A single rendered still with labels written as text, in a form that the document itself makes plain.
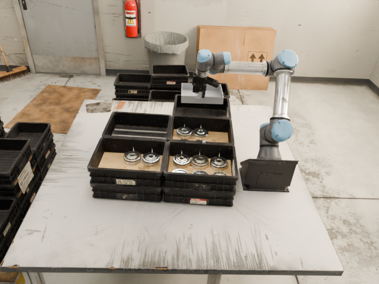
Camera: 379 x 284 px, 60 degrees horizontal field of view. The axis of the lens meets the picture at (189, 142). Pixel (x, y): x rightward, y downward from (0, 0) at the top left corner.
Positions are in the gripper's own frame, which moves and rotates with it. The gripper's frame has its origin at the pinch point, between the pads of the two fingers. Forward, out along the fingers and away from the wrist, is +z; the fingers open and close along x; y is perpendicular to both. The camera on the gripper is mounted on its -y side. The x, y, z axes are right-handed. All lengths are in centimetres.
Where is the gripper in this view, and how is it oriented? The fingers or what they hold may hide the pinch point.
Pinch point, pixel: (202, 98)
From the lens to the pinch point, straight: 212.2
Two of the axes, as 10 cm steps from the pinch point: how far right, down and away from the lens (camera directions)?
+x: 0.6, 7.8, -6.2
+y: -10.0, 0.1, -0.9
